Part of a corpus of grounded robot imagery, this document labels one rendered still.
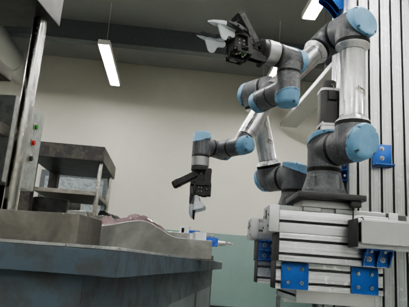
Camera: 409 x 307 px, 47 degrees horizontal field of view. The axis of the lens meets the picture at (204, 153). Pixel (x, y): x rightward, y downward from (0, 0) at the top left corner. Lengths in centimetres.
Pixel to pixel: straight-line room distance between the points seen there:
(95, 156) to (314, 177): 434
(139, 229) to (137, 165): 698
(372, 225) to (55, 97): 782
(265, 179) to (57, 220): 134
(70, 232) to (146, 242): 42
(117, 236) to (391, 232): 82
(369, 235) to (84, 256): 104
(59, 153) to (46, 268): 519
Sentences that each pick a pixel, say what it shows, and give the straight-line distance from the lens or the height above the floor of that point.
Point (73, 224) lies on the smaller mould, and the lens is 103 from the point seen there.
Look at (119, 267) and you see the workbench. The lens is 63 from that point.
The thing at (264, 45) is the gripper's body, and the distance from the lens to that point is 145.
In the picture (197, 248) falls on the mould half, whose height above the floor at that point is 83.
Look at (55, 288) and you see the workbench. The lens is 66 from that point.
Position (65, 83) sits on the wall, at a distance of 897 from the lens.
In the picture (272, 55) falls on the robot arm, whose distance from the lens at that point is 145.
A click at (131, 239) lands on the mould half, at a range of 140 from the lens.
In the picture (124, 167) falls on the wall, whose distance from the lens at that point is 838.
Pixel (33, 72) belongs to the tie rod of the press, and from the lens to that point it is 218.
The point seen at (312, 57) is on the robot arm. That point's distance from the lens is 172.
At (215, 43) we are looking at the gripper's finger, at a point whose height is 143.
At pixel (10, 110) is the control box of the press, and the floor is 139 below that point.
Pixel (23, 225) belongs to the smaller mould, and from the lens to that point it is 108.
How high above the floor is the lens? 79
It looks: 13 degrees up
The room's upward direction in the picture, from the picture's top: 4 degrees clockwise
